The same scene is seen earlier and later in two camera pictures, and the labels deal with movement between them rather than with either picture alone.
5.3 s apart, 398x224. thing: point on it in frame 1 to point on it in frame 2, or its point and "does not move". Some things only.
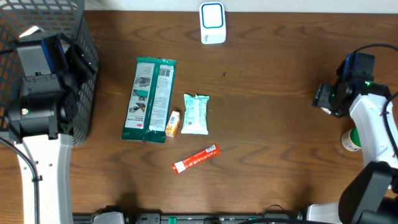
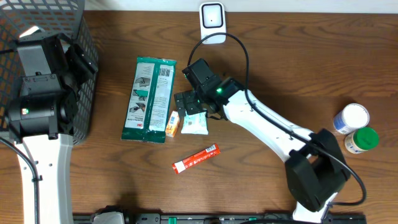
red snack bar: [212, 150] does not move
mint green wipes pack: [196, 114] does not move
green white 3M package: [149, 101] does not move
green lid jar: [351, 139] does not move
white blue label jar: [326, 110] to [353, 116]
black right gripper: [322, 97] to [192, 106]
